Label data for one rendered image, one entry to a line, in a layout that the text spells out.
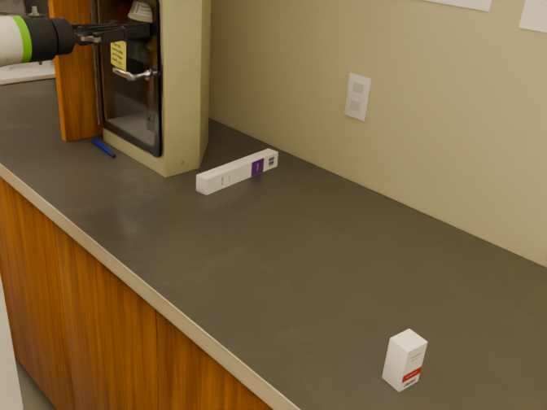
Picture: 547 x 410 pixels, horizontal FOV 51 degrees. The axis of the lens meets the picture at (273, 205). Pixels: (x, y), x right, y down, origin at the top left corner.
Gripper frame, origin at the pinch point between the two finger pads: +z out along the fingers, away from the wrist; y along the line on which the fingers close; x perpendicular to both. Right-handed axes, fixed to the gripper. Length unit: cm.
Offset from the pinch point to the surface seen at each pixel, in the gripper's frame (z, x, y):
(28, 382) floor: -21, 131, 47
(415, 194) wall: 48, 35, -53
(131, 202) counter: -9.8, 37.0, -11.9
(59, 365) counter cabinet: -22, 97, 12
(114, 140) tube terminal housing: 4.8, 34.7, 20.8
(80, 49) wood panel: 2.3, 11.0, 32.4
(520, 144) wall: 48, 14, -75
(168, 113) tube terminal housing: 6.0, 19.7, -4.7
